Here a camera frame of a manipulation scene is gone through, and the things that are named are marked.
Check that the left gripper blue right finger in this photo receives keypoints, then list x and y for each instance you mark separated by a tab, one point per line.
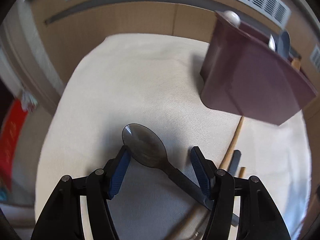
204	170

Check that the crumpled cloth on floor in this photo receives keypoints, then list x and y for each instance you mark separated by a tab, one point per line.
28	102

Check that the wooden chopstick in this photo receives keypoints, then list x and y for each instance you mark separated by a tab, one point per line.
242	172
183	223
228	155

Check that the steel spoon white ball handle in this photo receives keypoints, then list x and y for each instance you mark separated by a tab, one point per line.
232	18

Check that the black handled dark spoon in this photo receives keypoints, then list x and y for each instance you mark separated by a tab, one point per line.
233	165

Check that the wooden spoon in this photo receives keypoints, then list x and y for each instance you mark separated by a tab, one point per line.
296	63

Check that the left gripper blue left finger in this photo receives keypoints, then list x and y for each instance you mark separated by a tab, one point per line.
117	171

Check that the cream white table cloth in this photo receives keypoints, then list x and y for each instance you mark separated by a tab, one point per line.
154	80

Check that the small grey vent grille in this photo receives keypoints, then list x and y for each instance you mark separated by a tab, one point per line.
315	58

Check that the red floor mat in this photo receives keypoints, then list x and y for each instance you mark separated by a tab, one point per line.
10	133

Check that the dark translucent plastic spoon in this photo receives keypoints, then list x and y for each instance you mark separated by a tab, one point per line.
147	149

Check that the blue grey plastic spoon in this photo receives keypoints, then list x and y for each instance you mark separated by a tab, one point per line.
283	45

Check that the maroon plastic utensil caddy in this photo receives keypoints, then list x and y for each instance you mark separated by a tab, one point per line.
243	76

